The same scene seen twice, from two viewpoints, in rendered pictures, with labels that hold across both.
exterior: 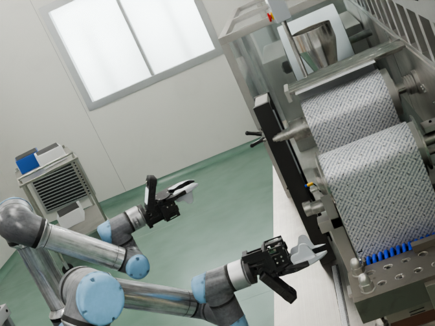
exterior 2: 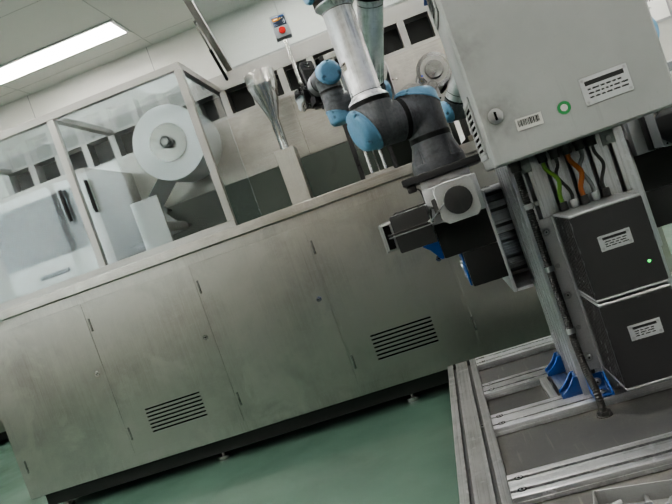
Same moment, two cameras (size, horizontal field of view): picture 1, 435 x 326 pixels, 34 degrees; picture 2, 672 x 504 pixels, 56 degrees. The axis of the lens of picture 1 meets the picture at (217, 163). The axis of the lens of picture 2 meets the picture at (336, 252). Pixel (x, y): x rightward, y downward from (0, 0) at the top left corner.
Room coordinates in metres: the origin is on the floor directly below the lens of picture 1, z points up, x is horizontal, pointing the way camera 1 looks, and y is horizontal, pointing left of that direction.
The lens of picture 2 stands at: (2.56, 2.36, 0.75)
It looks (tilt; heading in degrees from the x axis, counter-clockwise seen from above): 2 degrees down; 266
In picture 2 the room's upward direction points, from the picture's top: 19 degrees counter-clockwise
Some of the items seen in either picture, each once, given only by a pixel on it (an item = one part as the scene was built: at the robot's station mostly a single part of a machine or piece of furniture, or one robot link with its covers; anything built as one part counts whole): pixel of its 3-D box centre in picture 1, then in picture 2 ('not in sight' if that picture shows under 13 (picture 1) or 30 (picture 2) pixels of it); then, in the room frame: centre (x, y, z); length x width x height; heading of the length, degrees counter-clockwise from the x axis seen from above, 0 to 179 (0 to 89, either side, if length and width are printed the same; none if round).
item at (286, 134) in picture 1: (282, 136); not in sight; (2.02, -0.21, 1.34); 0.06 x 0.03 x 0.03; 79
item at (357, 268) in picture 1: (356, 266); not in sight; (1.63, -0.21, 1.05); 0.04 x 0.04 x 0.04
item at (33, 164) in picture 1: (64, 202); not in sight; (6.33, 1.40, 0.51); 0.91 x 0.58 x 1.02; 13
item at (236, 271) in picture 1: (241, 273); not in sight; (1.75, 0.07, 1.11); 0.08 x 0.05 x 0.08; 169
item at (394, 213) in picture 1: (392, 217); not in sight; (1.67, -0.34, 1.11); 0.23 x 0.01 x 0.18; 79
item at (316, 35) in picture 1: (313, 36); (260, 79); (2.44, -0.48, 1.50); 0.14 x 0.14 x 0.06
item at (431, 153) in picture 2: not in sight; (434, 151); (2.10, 0.63, 0.87); 0.15 x 0.15 x 0.10
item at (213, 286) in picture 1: (213, 284); not in sight; (1.77, 0.14, 1.11); 0.11 x 0.08 x 0.09; 79
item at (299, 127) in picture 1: (301, 128); not in sight; (2.01, -0.26, 1.34); 0.06 x 0.06 x 0.06; 79
